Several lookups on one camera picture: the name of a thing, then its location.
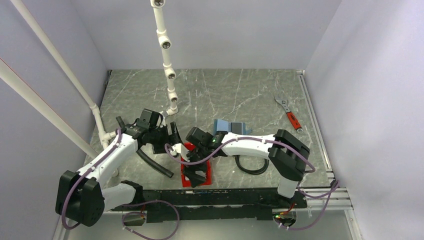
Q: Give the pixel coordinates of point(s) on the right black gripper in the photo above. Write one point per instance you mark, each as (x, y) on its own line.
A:
(190, 172)

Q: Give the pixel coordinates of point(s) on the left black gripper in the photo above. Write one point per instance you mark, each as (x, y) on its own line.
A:
(171, 139)

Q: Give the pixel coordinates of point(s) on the blue card holder wallet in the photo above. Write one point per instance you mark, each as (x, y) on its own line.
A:
(231, 127)

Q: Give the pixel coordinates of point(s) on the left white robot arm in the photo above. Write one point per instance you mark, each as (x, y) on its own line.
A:
(82, 197)

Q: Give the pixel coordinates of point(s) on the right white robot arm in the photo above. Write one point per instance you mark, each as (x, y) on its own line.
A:
(287, 153)

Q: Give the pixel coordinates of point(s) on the red plastic bin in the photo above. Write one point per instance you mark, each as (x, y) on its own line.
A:
(196, 175)

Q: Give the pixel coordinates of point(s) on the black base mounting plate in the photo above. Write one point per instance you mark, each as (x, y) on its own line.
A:
(214, 204)

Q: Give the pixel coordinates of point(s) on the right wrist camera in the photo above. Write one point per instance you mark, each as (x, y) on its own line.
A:
(181, 150)

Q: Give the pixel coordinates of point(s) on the red handled adjustable wrench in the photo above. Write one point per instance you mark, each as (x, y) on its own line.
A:
(290, 115)

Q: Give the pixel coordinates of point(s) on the aluminium rail frame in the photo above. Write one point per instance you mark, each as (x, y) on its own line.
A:
(233, 95)

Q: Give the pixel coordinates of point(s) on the white PVC pipe frame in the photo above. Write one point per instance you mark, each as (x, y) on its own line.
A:
(29, 143)

